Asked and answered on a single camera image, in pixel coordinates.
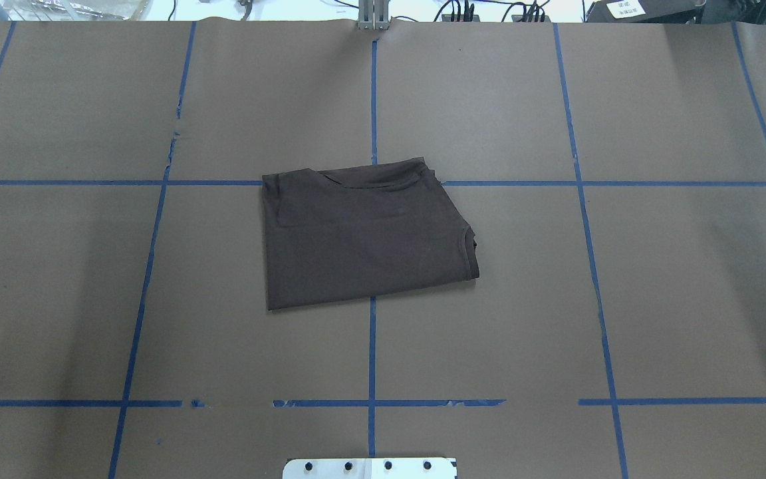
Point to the dark brown t-shirt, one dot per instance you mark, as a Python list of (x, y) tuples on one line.
[(365, 231)]

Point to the aluminium frame post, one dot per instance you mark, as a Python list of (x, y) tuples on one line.
[(373, 15)]

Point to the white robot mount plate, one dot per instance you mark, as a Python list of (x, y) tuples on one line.
[(398, 467)]

